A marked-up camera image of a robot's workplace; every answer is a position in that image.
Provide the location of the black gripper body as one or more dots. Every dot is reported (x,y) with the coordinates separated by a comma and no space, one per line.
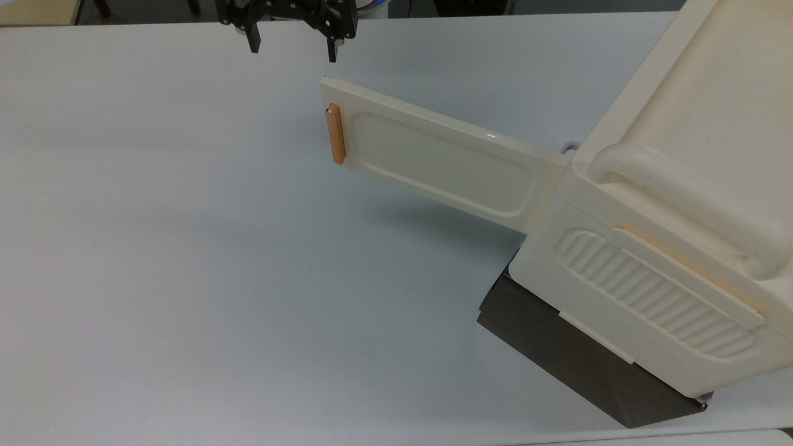
(310,12)

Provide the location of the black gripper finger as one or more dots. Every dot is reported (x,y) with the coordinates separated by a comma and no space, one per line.
(334,51)
(253,41)

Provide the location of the cream cabinet door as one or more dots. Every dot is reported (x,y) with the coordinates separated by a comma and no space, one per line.
(433,158)

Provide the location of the cream plastic cabinet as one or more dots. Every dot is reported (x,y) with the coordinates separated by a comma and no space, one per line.
(687,204)

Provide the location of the white blue round object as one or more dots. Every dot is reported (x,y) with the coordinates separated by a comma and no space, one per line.
(375,7)

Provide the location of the dark chair leg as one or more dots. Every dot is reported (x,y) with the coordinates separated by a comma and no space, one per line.
(102,7)
(193,6)

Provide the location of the light wooden desk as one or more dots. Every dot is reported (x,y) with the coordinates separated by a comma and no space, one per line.
(34,11)

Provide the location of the dark brown base box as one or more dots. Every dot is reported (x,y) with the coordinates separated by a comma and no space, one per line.
(576,359)

